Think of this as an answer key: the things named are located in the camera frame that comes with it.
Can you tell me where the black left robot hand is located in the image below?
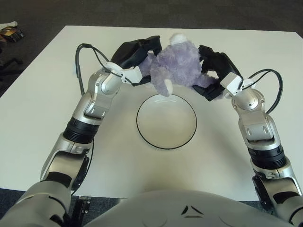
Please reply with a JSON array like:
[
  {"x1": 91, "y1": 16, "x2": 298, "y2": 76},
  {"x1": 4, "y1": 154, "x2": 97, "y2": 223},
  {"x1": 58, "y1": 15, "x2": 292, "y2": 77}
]
[{"x1": 110, "y1": 35, "x2": 163, "y2": 87}]

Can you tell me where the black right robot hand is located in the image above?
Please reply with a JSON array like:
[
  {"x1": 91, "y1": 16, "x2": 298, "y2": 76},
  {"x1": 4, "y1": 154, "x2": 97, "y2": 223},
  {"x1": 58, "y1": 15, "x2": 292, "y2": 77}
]
[{"x1": 192, "y1": 44, "x2": 243, "y2": 102}]

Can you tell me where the purple plush bunny doll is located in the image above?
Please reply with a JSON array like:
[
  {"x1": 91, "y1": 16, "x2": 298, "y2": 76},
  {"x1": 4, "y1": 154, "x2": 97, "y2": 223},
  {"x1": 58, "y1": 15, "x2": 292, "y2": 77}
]
[{"x1": 148, "y1": 32, "x2": 220, "y2": 97}]

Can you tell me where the white plate with black rim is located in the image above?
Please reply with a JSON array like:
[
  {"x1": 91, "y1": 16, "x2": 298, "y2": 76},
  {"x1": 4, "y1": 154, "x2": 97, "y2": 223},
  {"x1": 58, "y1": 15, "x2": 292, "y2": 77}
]
[{"x1": 136, "y1": 93, "x2": 197, "y2": 150}]

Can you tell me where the dark box on floor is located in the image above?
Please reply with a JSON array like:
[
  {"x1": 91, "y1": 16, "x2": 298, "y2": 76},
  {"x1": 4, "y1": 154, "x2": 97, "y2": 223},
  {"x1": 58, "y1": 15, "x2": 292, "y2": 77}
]
[{"x1": 0, "y1": 27, "x2": 24, "y2": 43}]

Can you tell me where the black office chair base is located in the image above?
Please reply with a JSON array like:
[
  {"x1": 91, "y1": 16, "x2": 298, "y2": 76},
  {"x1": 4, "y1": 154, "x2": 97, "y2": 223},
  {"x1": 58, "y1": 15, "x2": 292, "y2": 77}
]
[{"x1": 0, "y1": 58, "x2": 23, "y2": 76}]

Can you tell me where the white paper on floor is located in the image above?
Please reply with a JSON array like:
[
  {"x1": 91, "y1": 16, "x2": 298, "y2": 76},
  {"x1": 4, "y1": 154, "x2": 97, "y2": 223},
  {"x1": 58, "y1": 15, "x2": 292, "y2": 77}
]
[{"x1": 0, "y1": 21, "x2": 18, "y2": 30}]

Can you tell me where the grey robot torso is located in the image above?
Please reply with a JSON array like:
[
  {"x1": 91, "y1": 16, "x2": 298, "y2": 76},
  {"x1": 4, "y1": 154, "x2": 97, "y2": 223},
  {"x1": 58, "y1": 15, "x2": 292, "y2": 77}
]
[{"x1": 82, "y1": 189, "x2": 299, "y2": 227}]

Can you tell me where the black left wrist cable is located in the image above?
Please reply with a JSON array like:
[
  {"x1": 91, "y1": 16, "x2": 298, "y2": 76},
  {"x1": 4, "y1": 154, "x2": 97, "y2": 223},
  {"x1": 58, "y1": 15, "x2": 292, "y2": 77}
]
[{"x1": 75, "y1": 43, "x2": 124, "y2": 94}]

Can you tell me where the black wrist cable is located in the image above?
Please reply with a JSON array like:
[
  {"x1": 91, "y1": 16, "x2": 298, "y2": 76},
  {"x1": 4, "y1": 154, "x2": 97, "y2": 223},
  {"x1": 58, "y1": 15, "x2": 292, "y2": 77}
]
[
  {"x1": 241, "y1": 68, "x2": 284, "y2": 114},
  {"x1": 75, "y1": 43, "x2": 124, "y2": 94}
]

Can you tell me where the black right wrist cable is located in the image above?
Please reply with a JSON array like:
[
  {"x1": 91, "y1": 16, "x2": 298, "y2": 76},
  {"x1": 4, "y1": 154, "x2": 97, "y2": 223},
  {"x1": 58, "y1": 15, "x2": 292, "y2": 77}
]
[{"x1": 241, "y1": 68, "x2": 284, "y2": 114}]

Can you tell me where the black left elbow cable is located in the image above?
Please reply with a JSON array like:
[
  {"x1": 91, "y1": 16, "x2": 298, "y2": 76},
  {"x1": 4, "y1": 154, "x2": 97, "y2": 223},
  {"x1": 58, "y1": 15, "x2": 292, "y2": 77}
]
[{"x1": 71, "y1": 139, "x2": 95, "y2": 192}]

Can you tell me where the black table leg bracket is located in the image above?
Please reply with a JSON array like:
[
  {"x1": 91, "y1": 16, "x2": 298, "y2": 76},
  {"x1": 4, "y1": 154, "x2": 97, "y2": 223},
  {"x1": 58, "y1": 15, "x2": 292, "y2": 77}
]
[{"x1": 71, "y1": 195, "x2": 92, "y2": 227}]

